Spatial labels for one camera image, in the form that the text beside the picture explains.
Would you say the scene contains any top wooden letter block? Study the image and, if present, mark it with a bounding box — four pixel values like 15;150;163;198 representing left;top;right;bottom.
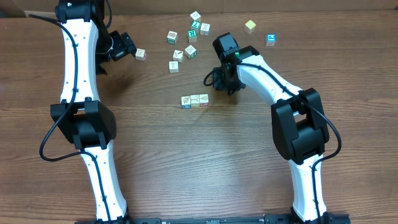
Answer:
190;11;201;22

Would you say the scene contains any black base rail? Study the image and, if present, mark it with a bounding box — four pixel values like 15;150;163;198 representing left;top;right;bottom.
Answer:
75;212;351;224

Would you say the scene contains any plain wooden block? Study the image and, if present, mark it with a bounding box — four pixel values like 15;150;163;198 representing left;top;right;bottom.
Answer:
169;61;179;73

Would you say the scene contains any brown cardboard backdrop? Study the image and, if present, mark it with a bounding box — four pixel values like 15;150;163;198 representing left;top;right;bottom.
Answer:
0;0;398;18

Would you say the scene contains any green L wooden block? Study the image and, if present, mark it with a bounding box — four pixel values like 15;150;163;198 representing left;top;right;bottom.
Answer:
190;21;201;32

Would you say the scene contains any red-sided left wooden block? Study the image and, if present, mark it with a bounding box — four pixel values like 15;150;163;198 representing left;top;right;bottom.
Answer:
135;49;147;61

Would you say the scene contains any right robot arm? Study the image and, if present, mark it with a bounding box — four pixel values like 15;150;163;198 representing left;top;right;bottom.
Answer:
211;32;331;223

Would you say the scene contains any yellow-edged wooden block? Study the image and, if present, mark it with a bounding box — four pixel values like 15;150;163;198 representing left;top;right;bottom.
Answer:
190;95;200;107

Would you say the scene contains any blue-sided wooden block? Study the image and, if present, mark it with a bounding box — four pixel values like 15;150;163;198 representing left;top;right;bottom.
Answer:
200;23;210;36

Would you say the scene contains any green-sided tilted wooden block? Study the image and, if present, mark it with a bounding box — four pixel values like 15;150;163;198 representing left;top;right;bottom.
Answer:
184;45;197;59

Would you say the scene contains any blue-edged wooden block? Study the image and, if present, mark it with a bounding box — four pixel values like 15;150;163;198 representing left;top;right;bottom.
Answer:
181;96;192;109

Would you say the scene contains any wooden block red picture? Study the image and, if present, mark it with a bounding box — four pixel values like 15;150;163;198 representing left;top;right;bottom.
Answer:
172;50;183;63

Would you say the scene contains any yellow top wooden block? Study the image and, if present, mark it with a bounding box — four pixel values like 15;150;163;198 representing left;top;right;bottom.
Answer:
244;20;256;34

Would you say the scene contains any blue P wooden block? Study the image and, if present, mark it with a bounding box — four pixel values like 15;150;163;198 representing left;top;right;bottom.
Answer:
266;34;276;47

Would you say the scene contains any green R wooden block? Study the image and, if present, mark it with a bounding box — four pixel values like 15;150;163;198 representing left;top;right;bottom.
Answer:
187;30;197;43

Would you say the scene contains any green B wooden block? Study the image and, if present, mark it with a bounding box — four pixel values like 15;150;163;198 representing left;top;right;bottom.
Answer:
167;30;178;44

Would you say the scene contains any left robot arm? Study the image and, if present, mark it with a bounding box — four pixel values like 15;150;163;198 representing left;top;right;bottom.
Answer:
50;1;137;223

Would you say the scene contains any red Q wooden block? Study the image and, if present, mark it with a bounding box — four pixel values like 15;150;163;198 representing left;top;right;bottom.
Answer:
199;94;209;106

